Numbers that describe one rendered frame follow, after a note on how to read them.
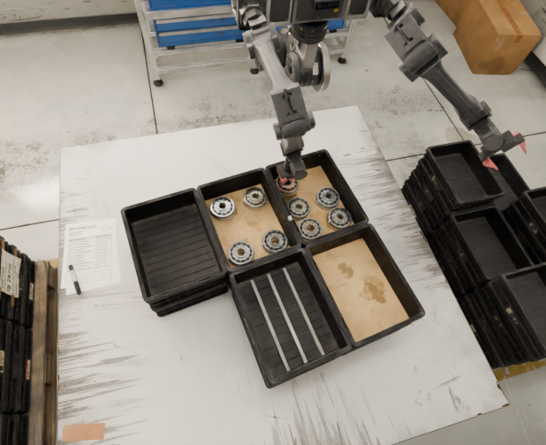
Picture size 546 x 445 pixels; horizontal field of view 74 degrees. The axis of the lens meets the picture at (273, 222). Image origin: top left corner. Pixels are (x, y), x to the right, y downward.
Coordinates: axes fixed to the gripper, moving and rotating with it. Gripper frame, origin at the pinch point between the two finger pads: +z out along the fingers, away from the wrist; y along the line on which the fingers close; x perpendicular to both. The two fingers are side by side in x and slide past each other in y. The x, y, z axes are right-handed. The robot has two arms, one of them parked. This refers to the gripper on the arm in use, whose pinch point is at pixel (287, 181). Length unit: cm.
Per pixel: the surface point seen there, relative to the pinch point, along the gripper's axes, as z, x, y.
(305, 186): 5.8, -1.7, 8.8
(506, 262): 48, -60, 115
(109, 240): 21, 7, -79
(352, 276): 5.4, -47.2, 9.3
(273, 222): 6.2, -14.2, -11.5
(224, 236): 6.7, -13.3, -32.6
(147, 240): 8, -5, -62
